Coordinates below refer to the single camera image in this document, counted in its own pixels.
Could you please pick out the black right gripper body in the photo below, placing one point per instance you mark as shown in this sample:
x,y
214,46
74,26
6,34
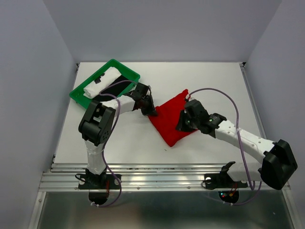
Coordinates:
x,y
186,124

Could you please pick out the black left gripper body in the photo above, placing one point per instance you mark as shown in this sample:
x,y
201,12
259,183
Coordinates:
x,y
147,107

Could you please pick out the red t shirt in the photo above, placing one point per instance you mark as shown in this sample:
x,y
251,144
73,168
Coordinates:
x,y
167,119

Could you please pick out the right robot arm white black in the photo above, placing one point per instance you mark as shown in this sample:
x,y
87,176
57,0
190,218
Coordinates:
x,y
275,162

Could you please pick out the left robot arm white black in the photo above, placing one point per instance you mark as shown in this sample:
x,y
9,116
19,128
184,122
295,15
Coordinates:
x,y
97,125

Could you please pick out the white rolled t shirt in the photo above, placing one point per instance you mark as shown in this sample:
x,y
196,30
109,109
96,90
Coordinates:
x,y
93,89

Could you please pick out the green plastic tray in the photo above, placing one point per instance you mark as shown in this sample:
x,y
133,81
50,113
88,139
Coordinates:
x,y
77,93

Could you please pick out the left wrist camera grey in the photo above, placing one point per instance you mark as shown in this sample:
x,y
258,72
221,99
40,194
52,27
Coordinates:
x,y
142,90

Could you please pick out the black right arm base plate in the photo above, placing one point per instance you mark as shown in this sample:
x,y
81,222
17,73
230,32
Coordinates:
x,y
214,182

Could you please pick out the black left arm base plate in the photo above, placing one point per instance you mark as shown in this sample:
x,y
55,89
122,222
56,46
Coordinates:
x,y
108,182

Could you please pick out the aluminium frame rails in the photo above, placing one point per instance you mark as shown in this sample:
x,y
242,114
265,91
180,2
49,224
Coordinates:
x,y
161,189

